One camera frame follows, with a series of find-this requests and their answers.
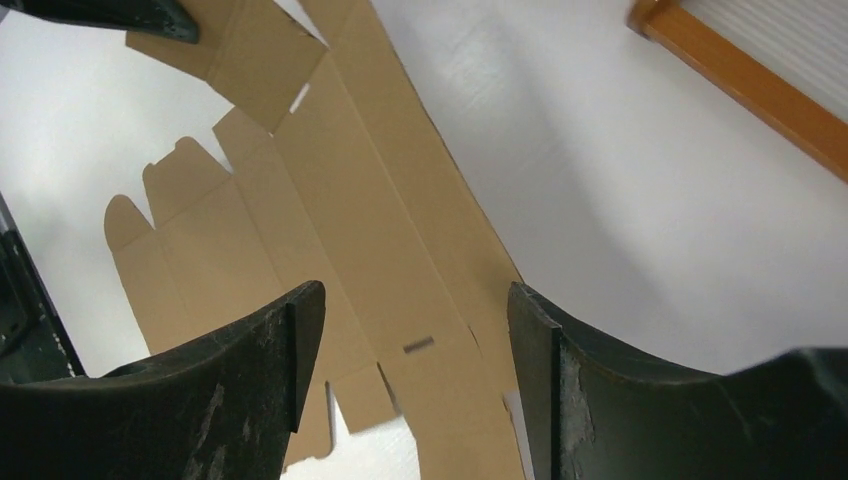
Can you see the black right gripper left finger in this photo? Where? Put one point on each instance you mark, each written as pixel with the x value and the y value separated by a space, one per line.
pixel 222 406

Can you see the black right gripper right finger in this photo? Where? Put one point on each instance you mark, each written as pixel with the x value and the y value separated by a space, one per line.
pixel 596 407

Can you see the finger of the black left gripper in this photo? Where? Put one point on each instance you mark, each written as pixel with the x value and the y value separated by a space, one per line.
pixel 162 18

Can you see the brown cardboard box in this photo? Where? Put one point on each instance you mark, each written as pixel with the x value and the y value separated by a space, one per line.
pixel 334 173

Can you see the orange wooden shelf rack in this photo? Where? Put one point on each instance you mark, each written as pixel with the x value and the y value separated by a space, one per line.
pixel 784 108

